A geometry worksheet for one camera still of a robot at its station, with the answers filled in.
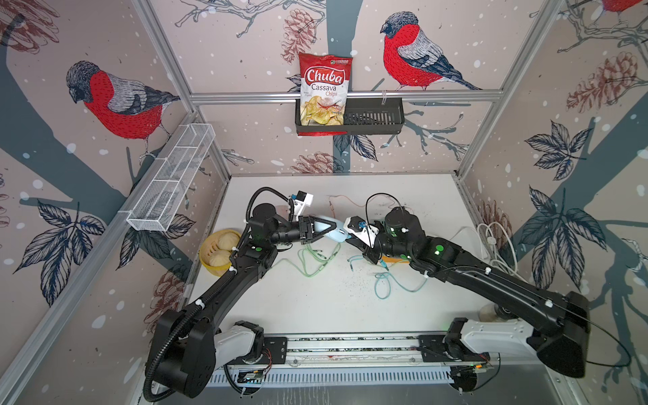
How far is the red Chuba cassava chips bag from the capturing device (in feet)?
2.75

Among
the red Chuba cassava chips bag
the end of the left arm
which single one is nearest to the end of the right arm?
the end of the left arm

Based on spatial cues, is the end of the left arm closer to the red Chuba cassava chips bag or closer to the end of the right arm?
the end of the right arm
